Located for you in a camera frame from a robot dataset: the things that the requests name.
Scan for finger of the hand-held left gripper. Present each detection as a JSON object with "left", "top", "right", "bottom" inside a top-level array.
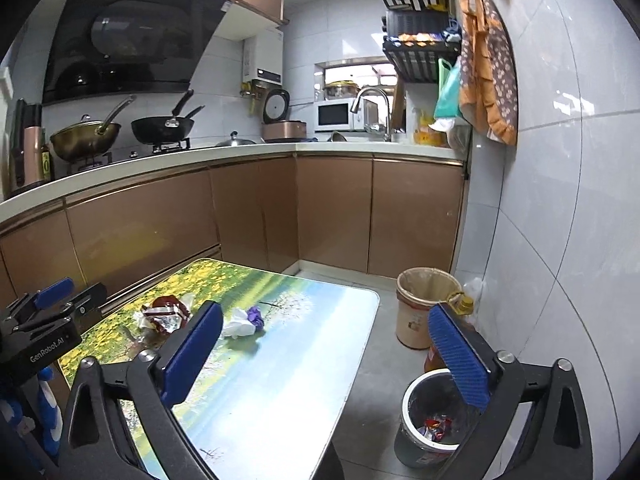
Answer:
[
  {"left": 7, "top": 279, "right": 77, "bottom": 318},
  {"left": 50, "top": 282, "right": 109, "bottom": 329}
]

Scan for copper rice cooker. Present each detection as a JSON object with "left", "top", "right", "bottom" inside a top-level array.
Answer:
[{"left": 261, "top": 88, "right": 307, "bottom": 142}]

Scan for small dark bottle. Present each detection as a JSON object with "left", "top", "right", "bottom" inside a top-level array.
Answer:
[{"left": 40, "top": 142, "right": 55, "bottom": 184}]

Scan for clear plastic bag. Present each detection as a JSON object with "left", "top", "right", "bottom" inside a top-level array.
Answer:
[{"left": 430, "top": 119, "right": 472, "bottom": 154}]

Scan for brown kitchen cabinets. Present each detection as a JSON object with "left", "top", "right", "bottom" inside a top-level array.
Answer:
[{"left": 0, "top": 152, "right": 468, "bottom": 308}]

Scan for green hanging bag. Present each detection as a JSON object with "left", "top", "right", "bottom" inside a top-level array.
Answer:
[{"left": 433, "top": 57, "right": 464, "bottom": 120}]

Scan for gas stove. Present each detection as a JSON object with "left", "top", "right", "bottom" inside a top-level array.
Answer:
[{"left": 65, "top": 136, "right": 194, "bottom": 172}]

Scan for black glass range hood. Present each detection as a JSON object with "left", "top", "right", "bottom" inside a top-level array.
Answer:
[{"left": 42, "top": 0, "right": 291, "bottom": 107}]

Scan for person's left hand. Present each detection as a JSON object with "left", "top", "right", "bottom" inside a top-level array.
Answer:
[{"left": 0, "top": 365, "right": 64, "bottom": 457}]

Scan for black wall rack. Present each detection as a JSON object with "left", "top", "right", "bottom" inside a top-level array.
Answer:
[{"left": 376, "top": 0, "right": 463, "bottom": 85}]

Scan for steel pot lid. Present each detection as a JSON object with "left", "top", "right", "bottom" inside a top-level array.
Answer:
[{"left": 215, "top": 131, "right": 259, "bottom": 149}]

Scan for red sauce bottle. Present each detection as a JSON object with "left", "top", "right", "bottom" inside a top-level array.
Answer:
[{"left": 424, "top": 330, "right": 452, "bottom": 374}]

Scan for orange and brown apron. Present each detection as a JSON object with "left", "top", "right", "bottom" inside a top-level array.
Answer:
[{"left": 459, "top": 0, "right": 520, "bottom": 147}]

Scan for oil bottle with yellow cap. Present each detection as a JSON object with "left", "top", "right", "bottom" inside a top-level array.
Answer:
[{"left": 447, "top": 277, "right": 484, "bottom": 332}]

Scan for red and clear snack wrapper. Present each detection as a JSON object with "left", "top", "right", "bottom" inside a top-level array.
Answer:
[{"left": 132, "top": 294, "right": 196, "bottom": 347}]

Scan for grey and white trash bin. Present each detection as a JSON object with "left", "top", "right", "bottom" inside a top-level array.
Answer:
[{"left": 394, "top": 368, "right": 483, "bottom": 469}]

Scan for steel pot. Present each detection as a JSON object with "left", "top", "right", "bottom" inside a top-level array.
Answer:
[{"left": 322, "top": 79, "right": 362, "bottom": 100}]

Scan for yellow food package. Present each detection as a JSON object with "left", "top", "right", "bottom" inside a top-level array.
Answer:
[{"left": 412, "top": 110, "right": 449, "bottom": 147}]

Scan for white microwave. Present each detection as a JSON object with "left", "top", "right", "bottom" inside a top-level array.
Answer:
[{"left": 314, "top": 100, "right": 354, "bottom": 132}]

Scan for beige trash bin with liner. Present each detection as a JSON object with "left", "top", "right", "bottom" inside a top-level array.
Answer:
[{"left": 396, "top": 268, "right": 463, "bottom": 350}]

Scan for white wall water heater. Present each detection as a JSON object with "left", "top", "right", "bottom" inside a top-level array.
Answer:
[{"left": 243, "top": 27, "right": 286, "bottom": 87}]

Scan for white plastic bag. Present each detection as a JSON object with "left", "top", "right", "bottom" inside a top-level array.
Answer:
[{"left": 221, "top": 308, "right": 259, "bottom": 339}]

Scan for golden wok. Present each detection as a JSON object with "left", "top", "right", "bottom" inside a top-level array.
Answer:
[{"left": 50, "top": 95, "right": 137, "bottom": 162}]

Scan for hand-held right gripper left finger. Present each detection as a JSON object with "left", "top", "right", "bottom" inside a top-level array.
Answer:
[{"left": 57, "top": 301, "right": 223, "bottom": 480}]

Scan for steel sink faucet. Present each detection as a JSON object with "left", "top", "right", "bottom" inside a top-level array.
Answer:
[{"left": 350, "top": 86, "right": 392, "bottom": 142}]

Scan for black frying pan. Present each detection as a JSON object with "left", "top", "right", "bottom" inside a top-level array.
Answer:
[{"left": 131, "top": 89, "right": 206, "bottom": 144}]

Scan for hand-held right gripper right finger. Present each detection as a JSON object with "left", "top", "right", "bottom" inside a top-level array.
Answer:
[{"left": 428, "top": 302, "right": 596, "bottom": 480}]

